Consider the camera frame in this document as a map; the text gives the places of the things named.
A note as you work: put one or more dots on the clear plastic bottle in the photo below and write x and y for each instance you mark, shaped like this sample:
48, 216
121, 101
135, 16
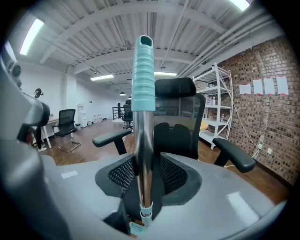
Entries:
222, 117

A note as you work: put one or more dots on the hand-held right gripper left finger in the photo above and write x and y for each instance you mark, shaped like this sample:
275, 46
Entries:
82, 192

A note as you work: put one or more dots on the small white wall paper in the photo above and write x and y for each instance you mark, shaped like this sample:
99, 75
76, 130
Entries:
245, 89

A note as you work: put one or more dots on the white wall socket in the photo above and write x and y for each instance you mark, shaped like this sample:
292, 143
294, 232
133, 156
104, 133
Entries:
260, 141

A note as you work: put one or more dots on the ceiling tube light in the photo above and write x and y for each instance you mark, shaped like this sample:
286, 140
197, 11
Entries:
31, 37
240, 4
102, 77
165, 73

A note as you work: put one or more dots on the white water dispenser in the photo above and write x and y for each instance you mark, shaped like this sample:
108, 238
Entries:
82, 116

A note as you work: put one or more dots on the black high-back office chair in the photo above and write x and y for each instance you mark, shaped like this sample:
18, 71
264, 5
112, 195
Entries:
178, 138

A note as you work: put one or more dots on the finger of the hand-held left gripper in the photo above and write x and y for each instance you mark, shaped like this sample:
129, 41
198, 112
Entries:
35, 110
25, 182

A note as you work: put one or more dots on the black cantilever chair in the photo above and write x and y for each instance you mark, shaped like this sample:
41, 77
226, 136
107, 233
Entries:
66, 122

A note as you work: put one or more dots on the row of white containers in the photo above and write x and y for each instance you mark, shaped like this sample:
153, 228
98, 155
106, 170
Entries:
97, 118

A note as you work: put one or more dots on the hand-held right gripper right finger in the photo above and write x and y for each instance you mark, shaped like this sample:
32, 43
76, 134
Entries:
211, 206

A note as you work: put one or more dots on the beige desk with white legs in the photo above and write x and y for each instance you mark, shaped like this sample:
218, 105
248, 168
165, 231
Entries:
47, 138

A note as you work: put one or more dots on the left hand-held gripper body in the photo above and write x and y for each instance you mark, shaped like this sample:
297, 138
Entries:
9, 105

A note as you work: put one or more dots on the white wall plate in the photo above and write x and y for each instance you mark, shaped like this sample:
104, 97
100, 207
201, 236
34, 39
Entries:
269, 151

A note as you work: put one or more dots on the black mesh swivel chair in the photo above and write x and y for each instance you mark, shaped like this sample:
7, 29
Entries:
127, 114

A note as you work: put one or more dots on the black metal railing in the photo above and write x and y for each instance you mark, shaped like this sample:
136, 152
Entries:
117, 113

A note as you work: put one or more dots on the round wooden table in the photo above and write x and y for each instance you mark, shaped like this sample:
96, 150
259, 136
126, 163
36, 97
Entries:
203, 124

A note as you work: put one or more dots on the white metal shelf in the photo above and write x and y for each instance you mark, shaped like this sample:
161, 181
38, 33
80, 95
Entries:
219, 106

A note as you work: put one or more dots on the black wall fan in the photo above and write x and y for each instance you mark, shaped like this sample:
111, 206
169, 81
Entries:
38, 93

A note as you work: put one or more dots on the teal mop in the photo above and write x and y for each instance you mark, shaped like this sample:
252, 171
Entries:
143, 93

